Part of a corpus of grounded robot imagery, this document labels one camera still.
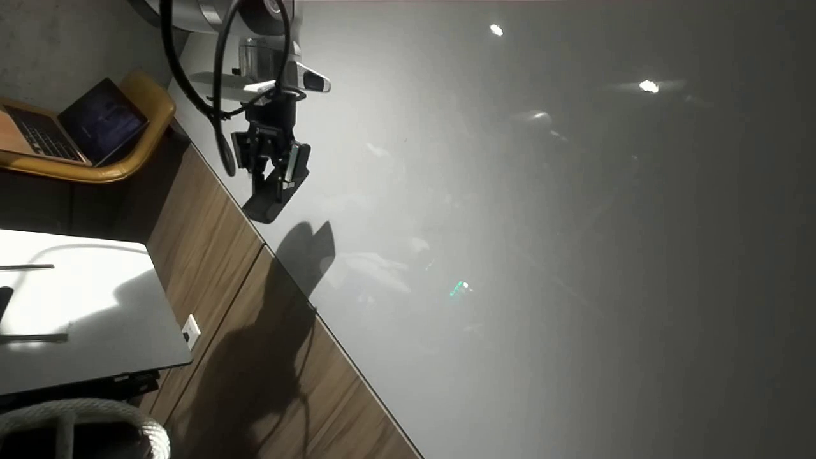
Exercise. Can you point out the small white side table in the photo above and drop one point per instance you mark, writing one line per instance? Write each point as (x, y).
(84, 314)

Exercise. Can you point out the yellow wooden chair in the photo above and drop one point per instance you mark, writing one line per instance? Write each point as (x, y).
(143, 110)

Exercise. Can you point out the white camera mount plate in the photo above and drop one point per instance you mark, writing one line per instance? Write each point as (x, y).
(231, 86)

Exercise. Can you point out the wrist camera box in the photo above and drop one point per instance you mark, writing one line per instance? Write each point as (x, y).
(312, 82)

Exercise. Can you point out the white round hoop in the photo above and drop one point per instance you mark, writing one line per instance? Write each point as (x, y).
(93, 411)

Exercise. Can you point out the small white tag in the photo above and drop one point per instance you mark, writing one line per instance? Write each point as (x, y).
(193, 329)

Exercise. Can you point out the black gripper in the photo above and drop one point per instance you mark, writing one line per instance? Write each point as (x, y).
(275, 129)

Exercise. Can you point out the open laptop computer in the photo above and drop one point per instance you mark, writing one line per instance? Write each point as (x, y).
(93, 123)

